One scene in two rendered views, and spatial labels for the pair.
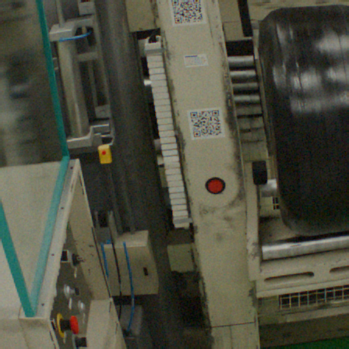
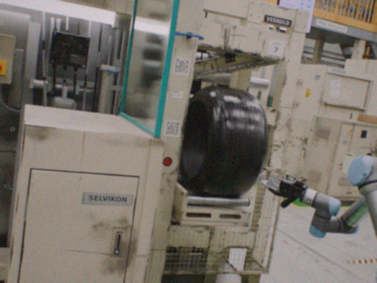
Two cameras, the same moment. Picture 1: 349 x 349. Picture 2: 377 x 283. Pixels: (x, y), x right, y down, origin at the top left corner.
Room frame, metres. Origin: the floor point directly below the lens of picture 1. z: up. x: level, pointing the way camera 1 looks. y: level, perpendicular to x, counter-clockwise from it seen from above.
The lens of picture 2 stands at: (0.06, 0.82, 1.44)
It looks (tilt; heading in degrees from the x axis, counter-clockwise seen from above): 8 degrees down; 332
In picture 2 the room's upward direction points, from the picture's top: 9 degrees clockwise
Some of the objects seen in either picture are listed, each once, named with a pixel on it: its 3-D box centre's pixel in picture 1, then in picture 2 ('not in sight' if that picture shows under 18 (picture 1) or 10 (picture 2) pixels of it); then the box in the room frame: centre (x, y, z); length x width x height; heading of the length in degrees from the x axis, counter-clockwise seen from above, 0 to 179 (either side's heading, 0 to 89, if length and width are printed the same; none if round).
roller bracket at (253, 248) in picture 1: (254, 220); (172, 190); (2.04, -0.17, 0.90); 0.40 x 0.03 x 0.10; 173
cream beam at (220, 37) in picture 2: not in sight; (229, 39); (2.29, -0.51, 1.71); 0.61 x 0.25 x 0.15; 83
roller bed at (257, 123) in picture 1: (229, 96); not in sight; (2.42, -0.17, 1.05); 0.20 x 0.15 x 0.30; 83
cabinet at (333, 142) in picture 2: not in sight; (340, 160); (5.01, -4.39, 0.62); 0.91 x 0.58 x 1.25; 91
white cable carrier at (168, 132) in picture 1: (170, 132); not in sight; (2.01, 0.00, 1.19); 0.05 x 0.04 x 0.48; 173
